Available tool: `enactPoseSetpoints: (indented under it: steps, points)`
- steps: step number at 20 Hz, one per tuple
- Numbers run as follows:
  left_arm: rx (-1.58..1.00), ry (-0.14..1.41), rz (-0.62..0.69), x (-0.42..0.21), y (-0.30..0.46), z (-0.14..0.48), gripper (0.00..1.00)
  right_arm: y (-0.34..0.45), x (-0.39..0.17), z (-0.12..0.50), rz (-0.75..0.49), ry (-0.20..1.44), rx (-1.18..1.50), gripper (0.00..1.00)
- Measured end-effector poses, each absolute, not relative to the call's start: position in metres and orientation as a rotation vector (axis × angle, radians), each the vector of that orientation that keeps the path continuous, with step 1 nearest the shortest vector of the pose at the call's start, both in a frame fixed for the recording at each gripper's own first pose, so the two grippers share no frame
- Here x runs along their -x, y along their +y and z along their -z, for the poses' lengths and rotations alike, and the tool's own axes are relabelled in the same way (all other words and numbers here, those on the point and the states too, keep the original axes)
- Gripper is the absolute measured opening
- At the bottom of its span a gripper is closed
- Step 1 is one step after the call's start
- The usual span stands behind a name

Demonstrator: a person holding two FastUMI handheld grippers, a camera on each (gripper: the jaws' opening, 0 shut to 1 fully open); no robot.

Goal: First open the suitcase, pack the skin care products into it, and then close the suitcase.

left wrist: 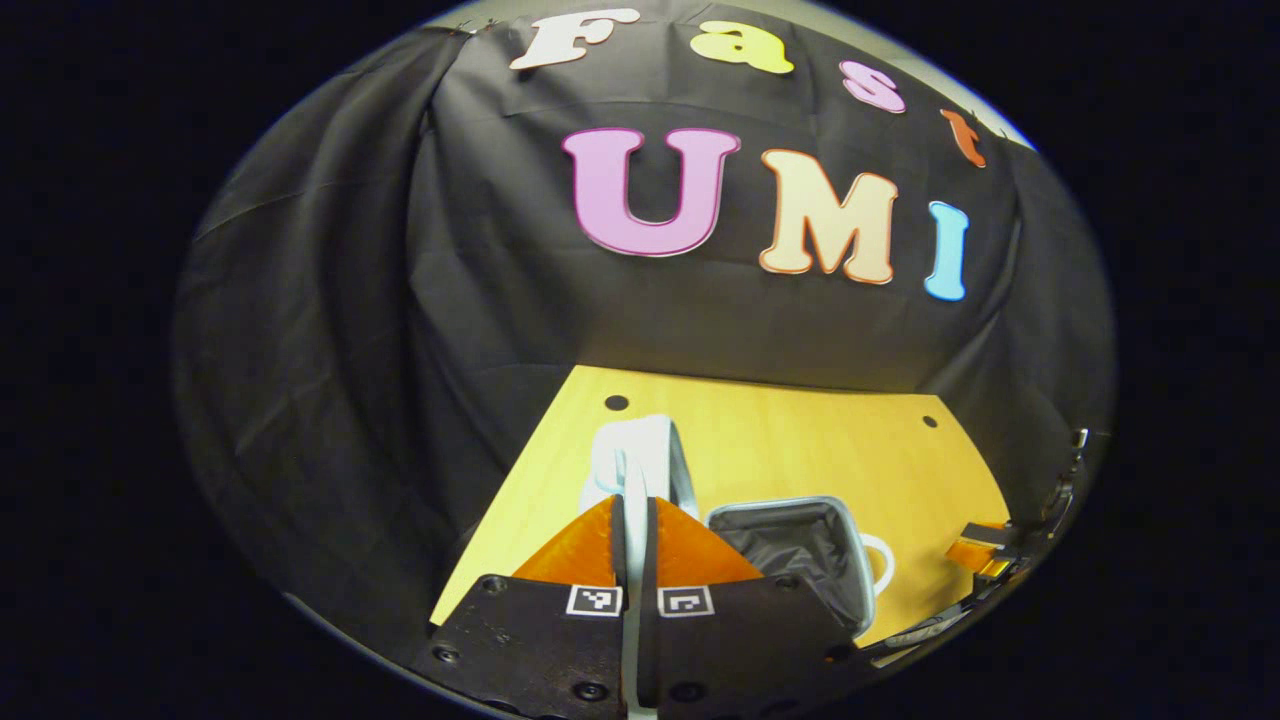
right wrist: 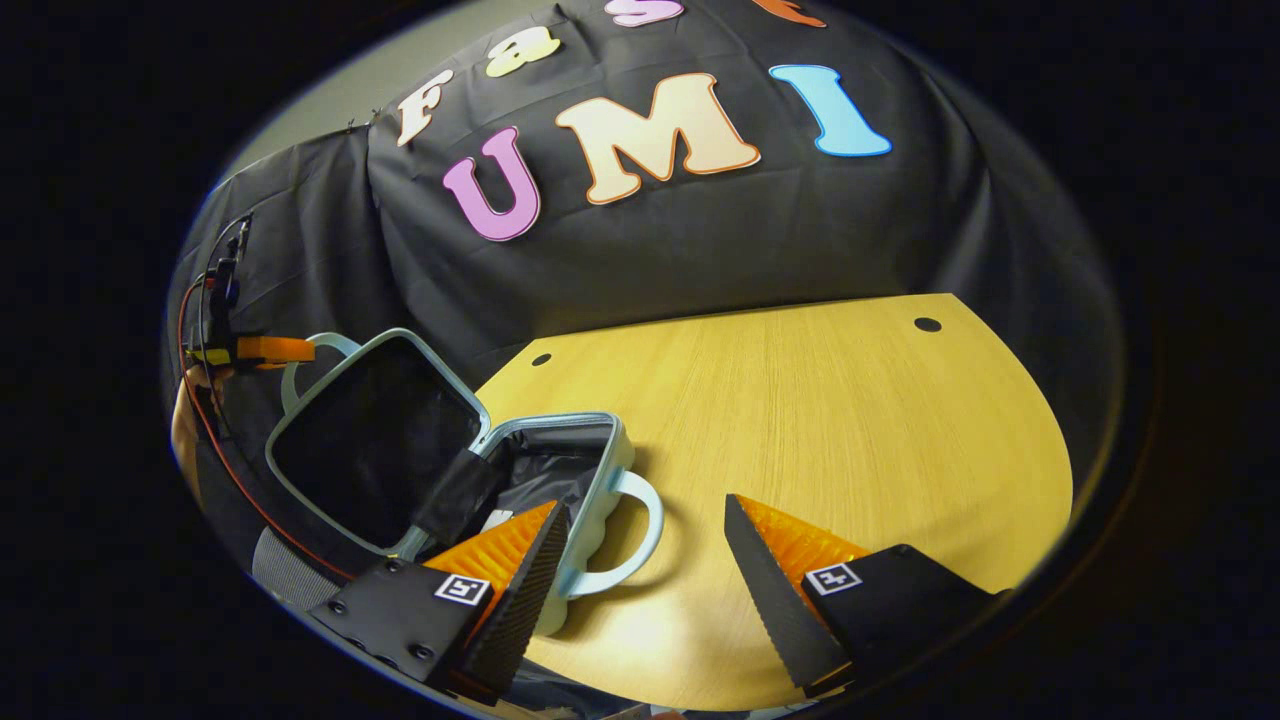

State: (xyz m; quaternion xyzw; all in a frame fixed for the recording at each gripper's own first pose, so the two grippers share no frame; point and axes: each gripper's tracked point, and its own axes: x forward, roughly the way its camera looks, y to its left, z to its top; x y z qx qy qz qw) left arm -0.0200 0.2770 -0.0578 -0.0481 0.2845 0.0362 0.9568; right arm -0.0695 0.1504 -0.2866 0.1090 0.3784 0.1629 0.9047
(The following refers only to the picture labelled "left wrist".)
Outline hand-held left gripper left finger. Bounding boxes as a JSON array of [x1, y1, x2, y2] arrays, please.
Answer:
[[408, 493, 629, 720]]

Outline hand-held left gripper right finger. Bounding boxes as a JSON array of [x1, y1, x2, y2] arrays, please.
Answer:
[[636, 495, 873, 720]]

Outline light blue suitcase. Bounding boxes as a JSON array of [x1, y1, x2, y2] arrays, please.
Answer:
[[580, 414, 898, 720]]

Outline black backdrop cloth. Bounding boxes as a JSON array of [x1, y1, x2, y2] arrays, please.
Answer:
[[172, 0, 1116, 651]]

